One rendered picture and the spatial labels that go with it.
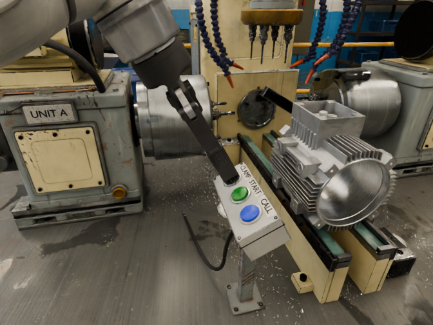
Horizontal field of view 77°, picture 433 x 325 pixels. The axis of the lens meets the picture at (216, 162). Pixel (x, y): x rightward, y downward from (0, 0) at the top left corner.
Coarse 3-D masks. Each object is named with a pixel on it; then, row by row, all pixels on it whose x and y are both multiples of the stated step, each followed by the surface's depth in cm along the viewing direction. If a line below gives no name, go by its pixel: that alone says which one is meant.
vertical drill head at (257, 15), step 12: (264, 0) 74; (276, 0) 74; (288, 0) 75; (252, 12) 75; (264, 12) 73; (276, 12) 73; (288, 12) 73; (300, 12) 76; (252, 24) 77; (264, 24) 75; (276, 24) 75; (288, 24) 75; (252, 36) 86; (264, 36) 78; (276, 36) 88; (288, 36) 79; (252, 48) 89
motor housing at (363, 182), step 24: (336, 144) 53; (360, 144) 51; (288, 168) 60; (360, 168) 61; (384, 168) 53; (288, 192) 62; (312, 192) 51; (336, 192) 65; (360, 192) 61; (384, 192) 56; (336, 216) 59; (360, 216) 58
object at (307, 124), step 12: (300, 108) 60; (312, 108) 65; (324, 108) 65; (336, 108) 63; (348, 108) 59; (300, 120) 61; (312, 120) 56; (324, 120) 53; (336, 120) 54; (348, 120) 54; (360, 120) 55; (300, 132) 61; (312, 132) 56; (324, 132) 55; (336, 132) 55; (348, 132) 56; (360, 132) 57; (312, 144) 57
